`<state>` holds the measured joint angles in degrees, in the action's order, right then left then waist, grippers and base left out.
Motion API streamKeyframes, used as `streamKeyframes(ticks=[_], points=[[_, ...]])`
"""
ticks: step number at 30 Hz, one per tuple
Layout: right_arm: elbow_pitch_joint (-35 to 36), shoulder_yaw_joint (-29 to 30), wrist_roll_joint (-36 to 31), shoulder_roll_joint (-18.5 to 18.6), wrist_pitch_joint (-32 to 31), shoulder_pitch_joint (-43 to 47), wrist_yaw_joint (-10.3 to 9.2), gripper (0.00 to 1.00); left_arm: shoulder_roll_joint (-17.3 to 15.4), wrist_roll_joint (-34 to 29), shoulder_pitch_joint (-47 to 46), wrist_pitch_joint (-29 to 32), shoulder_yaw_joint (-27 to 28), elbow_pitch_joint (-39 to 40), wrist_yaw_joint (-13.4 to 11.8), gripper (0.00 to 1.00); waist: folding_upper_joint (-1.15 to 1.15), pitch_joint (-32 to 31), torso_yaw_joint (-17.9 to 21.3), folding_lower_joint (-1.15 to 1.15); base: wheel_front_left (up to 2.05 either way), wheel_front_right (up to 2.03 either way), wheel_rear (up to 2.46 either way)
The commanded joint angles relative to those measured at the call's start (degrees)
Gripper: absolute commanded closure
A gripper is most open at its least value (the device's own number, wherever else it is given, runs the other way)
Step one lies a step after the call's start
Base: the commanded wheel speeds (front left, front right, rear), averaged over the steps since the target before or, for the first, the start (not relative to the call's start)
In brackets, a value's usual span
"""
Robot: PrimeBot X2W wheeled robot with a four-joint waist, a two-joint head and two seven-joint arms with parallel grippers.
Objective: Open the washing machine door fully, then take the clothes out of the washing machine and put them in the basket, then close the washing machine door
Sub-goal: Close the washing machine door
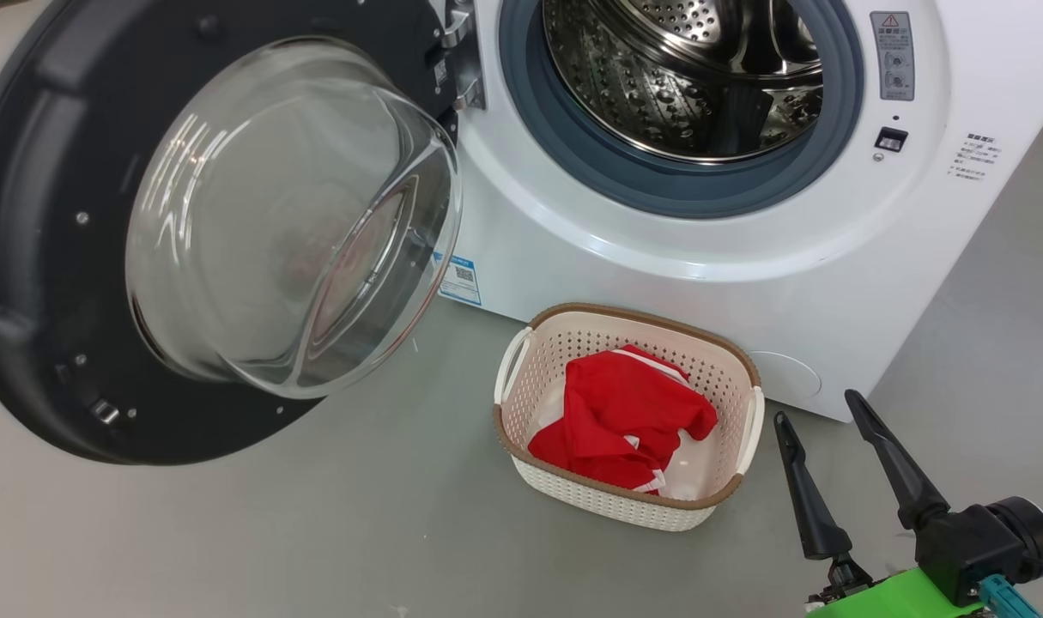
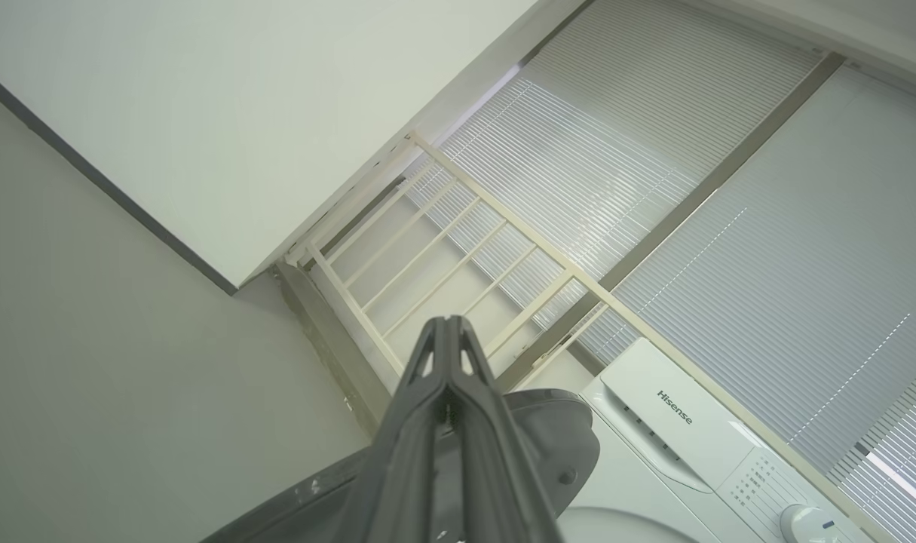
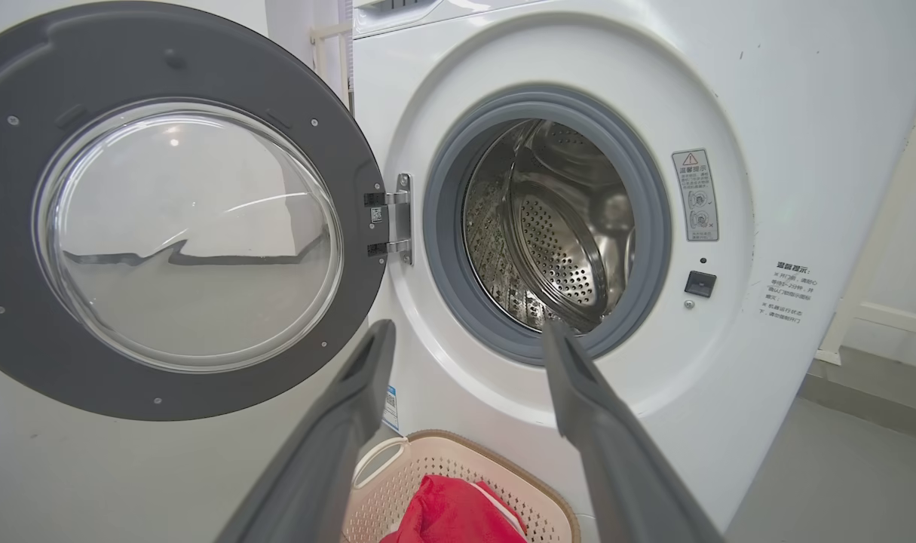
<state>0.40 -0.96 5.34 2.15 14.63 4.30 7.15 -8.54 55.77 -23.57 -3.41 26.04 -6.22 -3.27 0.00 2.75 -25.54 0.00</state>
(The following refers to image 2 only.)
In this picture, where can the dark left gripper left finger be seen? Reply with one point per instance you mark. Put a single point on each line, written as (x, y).
(408, 467)

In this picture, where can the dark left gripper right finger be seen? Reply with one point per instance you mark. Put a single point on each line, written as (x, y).
(495, 467)

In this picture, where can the washing machine door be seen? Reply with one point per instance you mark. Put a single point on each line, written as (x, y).
(548, 437)

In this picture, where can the white front-load washing machine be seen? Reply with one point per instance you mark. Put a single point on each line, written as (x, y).
(631, 483)

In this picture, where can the white control dial knob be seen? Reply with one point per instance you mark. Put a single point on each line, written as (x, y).
(812, 524)

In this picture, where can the white Hisense detergent drawer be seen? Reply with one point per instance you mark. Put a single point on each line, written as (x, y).
(676, 411)

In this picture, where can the cream metal railing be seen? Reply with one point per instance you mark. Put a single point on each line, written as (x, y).
(503, 219)

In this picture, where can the white slatted window blind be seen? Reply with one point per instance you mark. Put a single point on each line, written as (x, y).
(804, 264)
(616, 128)

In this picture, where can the grey window frame post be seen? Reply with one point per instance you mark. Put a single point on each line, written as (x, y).
(714, 181)

